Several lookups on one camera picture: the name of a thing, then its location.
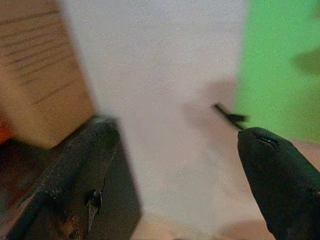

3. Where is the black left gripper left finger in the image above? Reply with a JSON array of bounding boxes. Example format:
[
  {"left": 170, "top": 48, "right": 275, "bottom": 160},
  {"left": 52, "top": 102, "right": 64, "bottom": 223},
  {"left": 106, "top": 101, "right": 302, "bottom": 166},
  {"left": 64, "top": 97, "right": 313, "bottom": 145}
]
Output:
[{"left": 4, "top": 116, "right": 120, "bottom": 240}]

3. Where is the black tape strip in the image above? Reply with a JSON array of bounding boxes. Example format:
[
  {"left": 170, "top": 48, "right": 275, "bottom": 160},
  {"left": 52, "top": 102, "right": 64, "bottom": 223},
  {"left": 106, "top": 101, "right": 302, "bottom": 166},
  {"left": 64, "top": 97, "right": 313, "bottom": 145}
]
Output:
[{"left": 213, "top": 103, "right": 249, "bottom": 130}]

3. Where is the green wall sheet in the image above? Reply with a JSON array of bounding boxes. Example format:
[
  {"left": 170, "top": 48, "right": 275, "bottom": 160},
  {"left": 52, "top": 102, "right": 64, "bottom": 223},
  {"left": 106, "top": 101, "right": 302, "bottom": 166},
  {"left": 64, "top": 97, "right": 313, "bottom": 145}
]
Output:
[{"left": 234, "top": 0, "right": 320, "bottom": 146}]

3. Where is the brown cardboard box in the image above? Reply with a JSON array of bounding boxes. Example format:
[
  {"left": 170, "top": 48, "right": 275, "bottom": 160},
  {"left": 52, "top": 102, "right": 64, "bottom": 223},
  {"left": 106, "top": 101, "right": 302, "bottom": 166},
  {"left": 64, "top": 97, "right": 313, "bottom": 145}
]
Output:
[{"left": 0, "top": 0, "right": 98, "bottom": 150}]

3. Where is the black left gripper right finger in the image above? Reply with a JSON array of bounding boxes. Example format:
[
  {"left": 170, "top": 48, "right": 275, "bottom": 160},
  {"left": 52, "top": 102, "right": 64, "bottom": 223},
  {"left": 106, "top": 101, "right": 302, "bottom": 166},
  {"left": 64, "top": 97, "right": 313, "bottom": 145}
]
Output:
[{"left": 236, "top": 126, "right": 320, "bottom": 240}]

